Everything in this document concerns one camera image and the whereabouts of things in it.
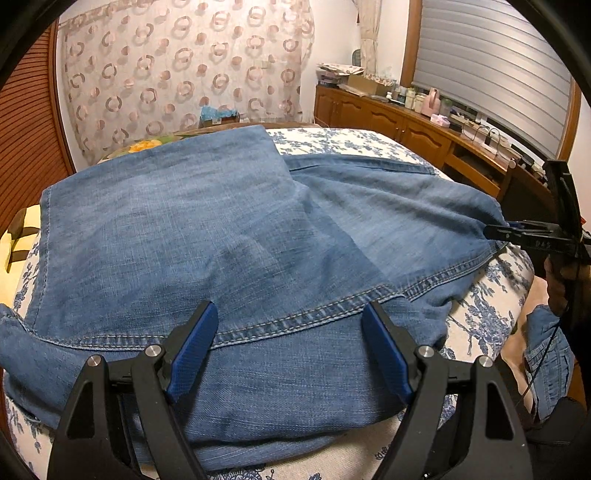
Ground blue denim pants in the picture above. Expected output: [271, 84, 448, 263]
[1, 126, 504, 471]

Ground person right hand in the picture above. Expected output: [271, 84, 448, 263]
[544, 255, 590, 317]

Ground wooden sideboard cabinet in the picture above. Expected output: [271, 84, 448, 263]
[314, 85, 554, 212]

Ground blue floral white bedspread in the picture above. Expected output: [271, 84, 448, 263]
[5, 127, 533, 479]

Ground pink bottle on cabinet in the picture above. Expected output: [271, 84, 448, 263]
[421, 88, 441, 117]

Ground grey window blind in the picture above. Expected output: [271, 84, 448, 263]
[414, 0, 571, 156]

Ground yellow plush toy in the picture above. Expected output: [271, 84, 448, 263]
[0, 205, 41, 307]

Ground cardboard box on cabinet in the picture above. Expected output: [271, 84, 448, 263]
[346, 75, 396, 97]

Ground beige side curtain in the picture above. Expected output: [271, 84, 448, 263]
[355, 0, 383, 74]

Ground floral pink blanket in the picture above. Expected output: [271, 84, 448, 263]
[98, 132, 200, 164]

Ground brown louvered wardrobe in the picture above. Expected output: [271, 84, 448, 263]
[0, 23, 75, 230]

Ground cardboard box blue items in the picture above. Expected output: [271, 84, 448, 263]
[198, 106, 240, 128]

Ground circle patterned sheer curtain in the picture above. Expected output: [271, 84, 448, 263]
[58, 1, 315, 165]

